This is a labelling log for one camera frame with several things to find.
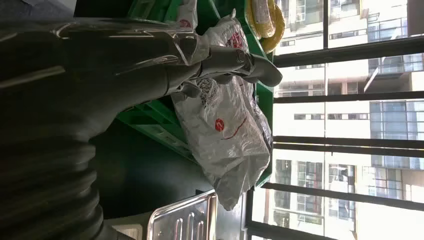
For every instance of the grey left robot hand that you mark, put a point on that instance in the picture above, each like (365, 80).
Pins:
(109, 66)

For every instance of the large green plastic crate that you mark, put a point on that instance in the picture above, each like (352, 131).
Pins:
(159, 122)

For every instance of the flat grey courier bag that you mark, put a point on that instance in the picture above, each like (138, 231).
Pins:
(187, 13)

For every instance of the large grey courier bag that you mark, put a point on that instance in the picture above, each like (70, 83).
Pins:
(225, 142)

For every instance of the electronic scale with steel tray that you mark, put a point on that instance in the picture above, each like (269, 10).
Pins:
(185, 218)

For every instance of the black window frame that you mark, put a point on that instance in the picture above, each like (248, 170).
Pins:
(348, 51)

